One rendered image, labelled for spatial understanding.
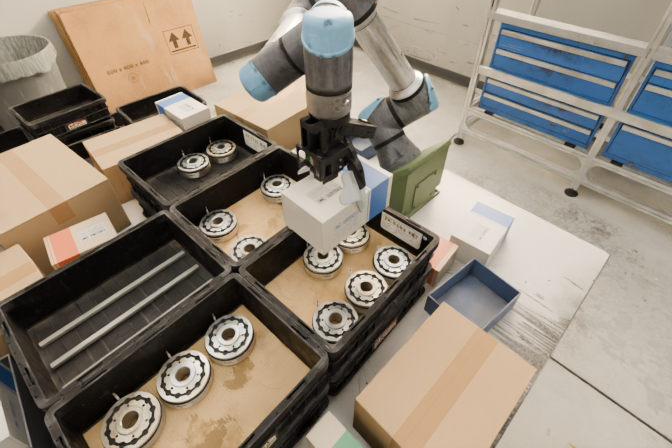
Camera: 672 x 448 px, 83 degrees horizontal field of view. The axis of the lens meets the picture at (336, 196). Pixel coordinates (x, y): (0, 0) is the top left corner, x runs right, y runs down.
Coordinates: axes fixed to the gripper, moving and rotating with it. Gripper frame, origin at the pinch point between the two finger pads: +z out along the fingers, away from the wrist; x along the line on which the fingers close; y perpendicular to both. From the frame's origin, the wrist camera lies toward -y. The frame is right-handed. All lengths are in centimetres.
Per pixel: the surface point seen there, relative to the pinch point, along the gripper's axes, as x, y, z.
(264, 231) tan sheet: -25.1, 4.7, 27.8
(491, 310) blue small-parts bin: 31, -28, 41
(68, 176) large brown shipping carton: -79, 37, 21
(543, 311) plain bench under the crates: 42, -38, 41
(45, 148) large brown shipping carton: -101, 37, 21
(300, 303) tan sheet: -0.2, 12.6, 27.7
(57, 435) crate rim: -4, 60, 17
